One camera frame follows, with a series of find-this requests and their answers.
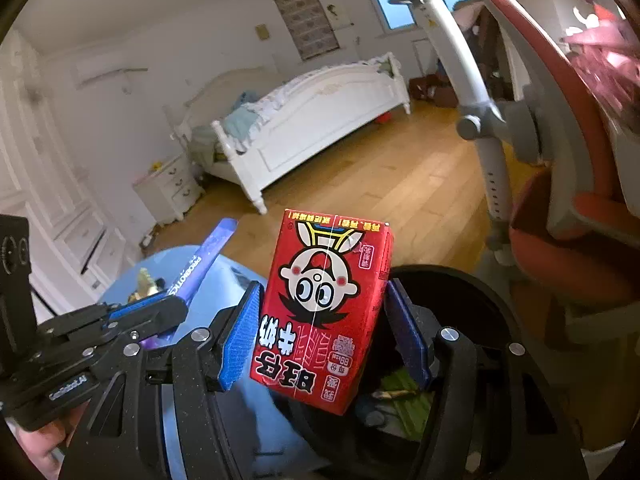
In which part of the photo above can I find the purple blue stick packet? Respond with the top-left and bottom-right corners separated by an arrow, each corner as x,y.
142,218 -> 241,350

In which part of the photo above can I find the red milk carton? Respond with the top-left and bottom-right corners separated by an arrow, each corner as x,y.
250,209 -> 394,415

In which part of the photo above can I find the gold foil wrapper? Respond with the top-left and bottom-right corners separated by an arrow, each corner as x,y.
128,268 -> 166,302

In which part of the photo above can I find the green wrapper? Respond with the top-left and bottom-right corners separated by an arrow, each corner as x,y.
373,368 -> 434,442

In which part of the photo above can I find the black trash bin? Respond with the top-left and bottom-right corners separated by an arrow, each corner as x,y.
277,264 -> 525,479

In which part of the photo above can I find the left hand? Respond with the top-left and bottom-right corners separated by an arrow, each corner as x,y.
14,402 -> 88,479

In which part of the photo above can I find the white wardrobe with drawers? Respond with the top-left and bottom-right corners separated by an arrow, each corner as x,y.
1,29 -> 136,320

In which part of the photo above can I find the white nightstand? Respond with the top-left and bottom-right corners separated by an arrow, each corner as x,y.
132,154 -> 204,226

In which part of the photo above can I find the white wooden bed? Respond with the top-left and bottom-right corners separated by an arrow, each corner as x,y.
172,52 -> 411,214

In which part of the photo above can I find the pink grey desk chair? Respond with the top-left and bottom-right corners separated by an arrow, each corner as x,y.
388,0 -> 640,361

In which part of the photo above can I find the brown clothes pile shelf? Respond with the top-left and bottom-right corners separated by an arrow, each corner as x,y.
409,74 -> 459,108

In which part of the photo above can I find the wall poster chart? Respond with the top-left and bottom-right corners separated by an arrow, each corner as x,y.
273,0 -> 340,61

